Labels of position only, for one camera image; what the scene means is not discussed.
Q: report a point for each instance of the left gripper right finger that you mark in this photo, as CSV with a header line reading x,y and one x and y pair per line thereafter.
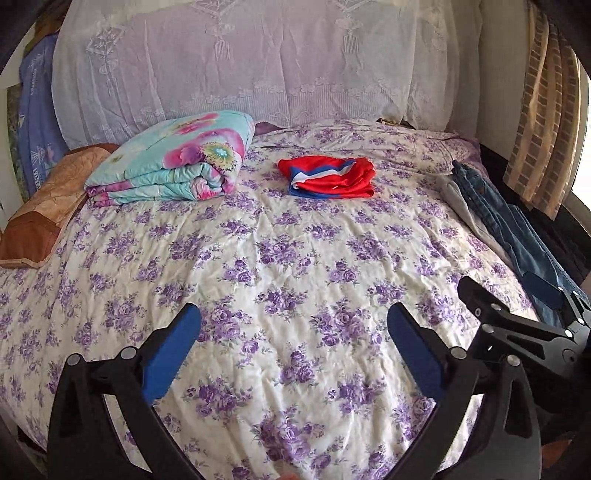
x,y
505,440

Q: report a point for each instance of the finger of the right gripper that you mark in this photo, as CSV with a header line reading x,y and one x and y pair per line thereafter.
x,y
554,305
549,351

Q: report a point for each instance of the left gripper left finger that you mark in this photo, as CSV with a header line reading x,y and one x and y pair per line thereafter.
x,y
82,440

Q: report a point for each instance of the red pants with stripes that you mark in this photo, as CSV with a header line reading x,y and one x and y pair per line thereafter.
x,y
325,177

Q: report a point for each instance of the blue denim jeans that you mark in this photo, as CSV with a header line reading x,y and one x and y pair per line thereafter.
x,y
511,229

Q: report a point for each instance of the beige checkered curtain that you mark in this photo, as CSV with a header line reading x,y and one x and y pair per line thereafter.
x,y
542,161

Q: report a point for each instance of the grey folded garment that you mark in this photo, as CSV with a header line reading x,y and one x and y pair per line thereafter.
x,y
451,193

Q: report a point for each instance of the purple floral bedspread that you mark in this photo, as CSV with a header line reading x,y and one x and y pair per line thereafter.
x,y
294,370

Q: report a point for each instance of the brown orange pillow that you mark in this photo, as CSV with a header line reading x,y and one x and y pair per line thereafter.
x,y
32,233

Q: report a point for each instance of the folded turquoise floral quilt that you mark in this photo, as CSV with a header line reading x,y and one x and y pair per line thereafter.
x,y
194,158

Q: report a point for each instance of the blue patterned cloth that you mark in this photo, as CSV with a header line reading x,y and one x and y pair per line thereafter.
x,y
40,142

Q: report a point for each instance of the white lace headboard cover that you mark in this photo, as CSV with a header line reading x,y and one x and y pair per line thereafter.
x,y
122,66

